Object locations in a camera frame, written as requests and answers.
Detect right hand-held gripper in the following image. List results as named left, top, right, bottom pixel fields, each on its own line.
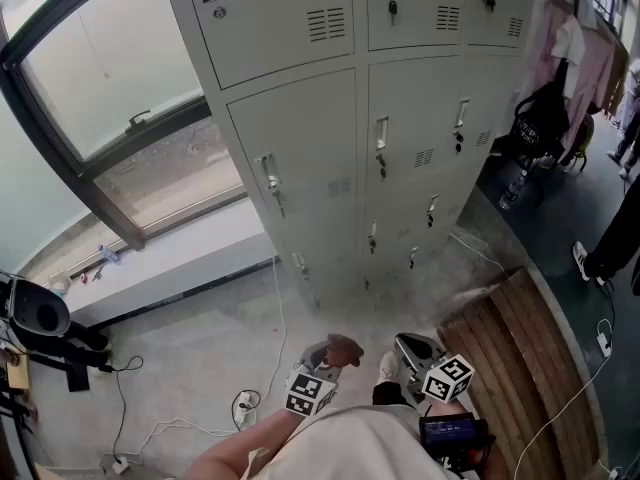
left=394, top=332, right=475, bottom=405

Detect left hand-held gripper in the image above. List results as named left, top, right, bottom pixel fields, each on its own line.
left=285, top=340, right=347, bottom=418

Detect brown wiping cloth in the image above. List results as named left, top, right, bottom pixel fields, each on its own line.
left=325, top=333, right=365, bottom=368

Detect grey metal locker door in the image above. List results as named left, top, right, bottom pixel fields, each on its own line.
left=227, top=66, right=359, bottom=262

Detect person's left forearm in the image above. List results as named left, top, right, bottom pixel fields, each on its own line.
left=185, top=410, right=314, bottom=480

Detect person's right forearm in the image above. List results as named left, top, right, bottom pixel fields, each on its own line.
left=424, top=399, right=467, bottom=418

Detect grey metal locker cabinet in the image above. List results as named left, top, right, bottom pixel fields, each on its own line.
left=159, top=0, right=539, bottom=314

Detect person's white shoe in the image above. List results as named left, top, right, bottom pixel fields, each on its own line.
left=378, top=350, right=401, bottom=384

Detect person's black trouser leg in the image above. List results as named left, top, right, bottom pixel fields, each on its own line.
left=371, top=381, right=416, bottom=409

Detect black wrist screen device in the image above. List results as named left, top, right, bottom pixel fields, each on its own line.
left=418, top=412, right=496, bottom=474

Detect white power strip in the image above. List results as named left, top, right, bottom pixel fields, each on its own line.
left=234, top=390, right=257, bottom=427

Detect person's white shirt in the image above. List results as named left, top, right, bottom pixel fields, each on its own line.
left=244, top=402, right=461, bottom=480

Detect wooden slat bench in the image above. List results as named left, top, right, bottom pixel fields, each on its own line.
left=437, top=265, right=609, bottom=480

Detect white window sill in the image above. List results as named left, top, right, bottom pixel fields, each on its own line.
left=14, top=195, right=279, bottom=329

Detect clear water bottle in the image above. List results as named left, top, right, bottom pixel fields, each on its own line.
left=498, top=170, right=529, bottom=211

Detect black floor stand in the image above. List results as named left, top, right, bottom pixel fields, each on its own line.
left=14, top=317, right=114, bottom=394

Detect dark framed window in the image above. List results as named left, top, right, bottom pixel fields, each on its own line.
left=0, top=0, right=251, bottom=274

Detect black bag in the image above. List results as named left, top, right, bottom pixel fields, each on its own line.
left=507, top=80, right=571, bottom=162

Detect yellow chair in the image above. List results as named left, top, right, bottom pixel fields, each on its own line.
left=564, top=117, right=596, bottom=172

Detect grey black machine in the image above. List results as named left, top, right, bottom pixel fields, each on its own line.
left=0, top=270, right=71, bottom=339

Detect brown cardboard piece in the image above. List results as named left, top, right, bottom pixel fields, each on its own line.
left=2, top=357, right=32, bottom=394

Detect pink hanging garment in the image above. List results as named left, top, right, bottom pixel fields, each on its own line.
left=529, top=0, right=619, bottom=164

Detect white hanging garment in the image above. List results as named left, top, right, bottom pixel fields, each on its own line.
left=549, top=15, right=586, bottom=62

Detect white power cable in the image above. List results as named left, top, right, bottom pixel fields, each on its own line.
left=512, top=317, right=615, bottom=480
left=259, top=255, right=289, bottom=402
left=112, top=417, right=241, bottom=469
left=448, top=231, right=507, bottom=273

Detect black cable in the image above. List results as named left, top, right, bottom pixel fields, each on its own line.
left=102, top=355, right=145, bottom=464

